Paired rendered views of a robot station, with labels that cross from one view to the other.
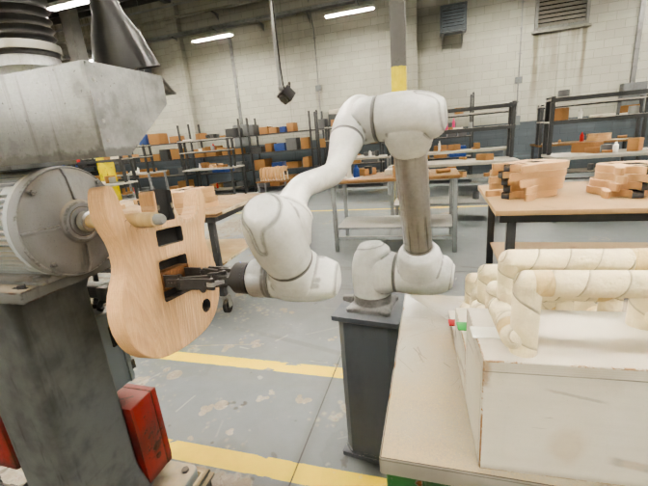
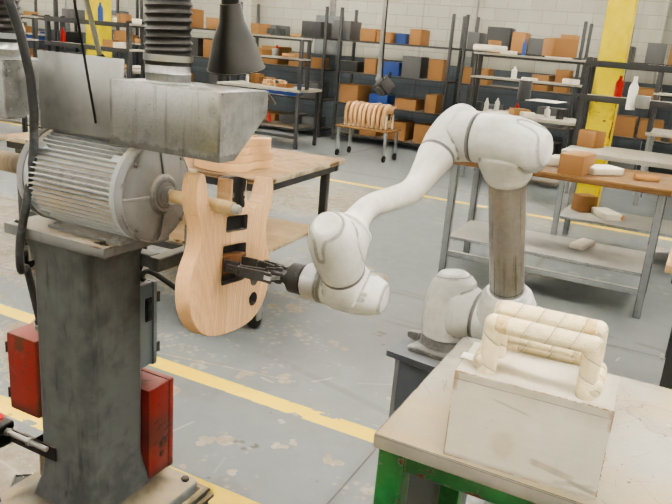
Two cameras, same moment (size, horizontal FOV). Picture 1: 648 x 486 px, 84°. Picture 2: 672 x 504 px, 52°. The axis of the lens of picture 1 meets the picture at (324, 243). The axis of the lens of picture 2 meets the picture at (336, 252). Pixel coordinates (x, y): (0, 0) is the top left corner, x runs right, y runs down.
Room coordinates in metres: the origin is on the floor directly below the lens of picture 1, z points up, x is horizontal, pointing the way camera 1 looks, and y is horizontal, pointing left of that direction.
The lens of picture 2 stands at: (-0.76, -0.13, 1.64)
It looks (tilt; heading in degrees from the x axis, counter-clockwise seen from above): 17 degrees down; 9
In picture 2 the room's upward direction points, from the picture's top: 5 degrees clockwise
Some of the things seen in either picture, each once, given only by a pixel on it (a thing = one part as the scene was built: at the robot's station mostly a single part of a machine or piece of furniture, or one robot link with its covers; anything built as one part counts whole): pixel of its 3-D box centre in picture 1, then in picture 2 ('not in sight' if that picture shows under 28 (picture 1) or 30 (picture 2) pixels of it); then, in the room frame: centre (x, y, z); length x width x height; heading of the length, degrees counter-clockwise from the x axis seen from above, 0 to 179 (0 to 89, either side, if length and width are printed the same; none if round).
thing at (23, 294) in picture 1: (19, 275); (87, 229); (0.90, 0.80, 1.11); 0.36 x 0.24 x 0.04; 73
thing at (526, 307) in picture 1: (525, 317); (490, 347); (0.40, -0.24, 1.15); 0.03 x 0.03 x 0.09
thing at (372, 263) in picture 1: (373, 267); (452, 303); (1.38, -0.19, 0.87); 0.18 x 0.16 x 0.22; 66
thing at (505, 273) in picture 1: (508, 290); (499, 331); (0.48, -0.26, 1.15); 0.03 x 0.03 x 0.09
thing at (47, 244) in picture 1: (23, 223); (106, 182); (0.89, 0.74, 1.25); 0.41 x 0.27 x 0.26; 73
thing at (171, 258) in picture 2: (127, 282); (176, 256); (1.04, 0.60, 1.02); 0.19 x 0.04 x 0.04; 163
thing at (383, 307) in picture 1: (367, 298); (438, 340); (1.39, -0.17, 0.73); 0.22 x 0.18 x 0.06; 65
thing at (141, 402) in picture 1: (123, 421); (132, 408); (1.06, 0.75, 0.49); 0.25 x 0.12 x 0.37; 73
